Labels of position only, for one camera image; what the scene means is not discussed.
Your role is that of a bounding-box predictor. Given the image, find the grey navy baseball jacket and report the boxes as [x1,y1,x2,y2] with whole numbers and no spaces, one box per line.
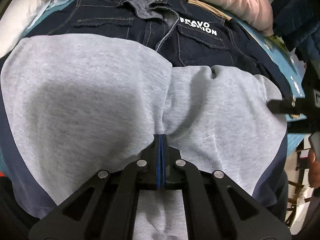
[1,34,287,239]

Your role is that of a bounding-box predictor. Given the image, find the navy yellow puffer jacket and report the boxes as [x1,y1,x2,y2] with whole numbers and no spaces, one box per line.
[271,0,319,62]

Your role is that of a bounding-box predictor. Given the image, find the dark denim jacket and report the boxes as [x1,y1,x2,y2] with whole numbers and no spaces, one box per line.
[29,0,293,99]

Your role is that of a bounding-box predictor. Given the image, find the white pillow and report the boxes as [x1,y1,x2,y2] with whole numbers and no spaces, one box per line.
[1,0,51,56]

